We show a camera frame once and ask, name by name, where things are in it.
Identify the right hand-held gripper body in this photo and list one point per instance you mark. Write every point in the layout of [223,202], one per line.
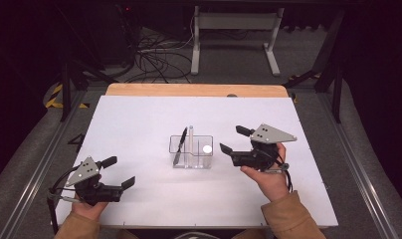
[270,134]

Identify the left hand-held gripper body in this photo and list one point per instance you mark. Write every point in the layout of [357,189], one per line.
[84,172]

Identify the white labelled tube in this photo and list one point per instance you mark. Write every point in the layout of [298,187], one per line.
[207,149]

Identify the clear acrylic organizer box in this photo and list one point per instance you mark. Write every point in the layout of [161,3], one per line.
[199,159]

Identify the black pen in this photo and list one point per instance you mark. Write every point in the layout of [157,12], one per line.
[181,141]

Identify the person's left hand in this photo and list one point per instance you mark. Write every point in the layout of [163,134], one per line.
[88,210]

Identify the person's right hand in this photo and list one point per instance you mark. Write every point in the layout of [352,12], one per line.
[272,182]

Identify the white table cover sheet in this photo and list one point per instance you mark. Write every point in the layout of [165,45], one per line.
[239,109]

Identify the black metal stand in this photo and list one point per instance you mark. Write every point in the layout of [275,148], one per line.
[65,93]
[336,99]

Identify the yellow black hazard tape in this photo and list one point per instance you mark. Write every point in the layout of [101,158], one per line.
[53,103]

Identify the black box with red light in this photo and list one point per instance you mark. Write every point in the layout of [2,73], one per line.
[116,33]

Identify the aluminium floor rail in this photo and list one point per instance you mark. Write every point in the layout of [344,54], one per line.
[355,166]
[33,186]

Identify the white metal stand frame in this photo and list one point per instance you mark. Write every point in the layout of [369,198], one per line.
[235,20]

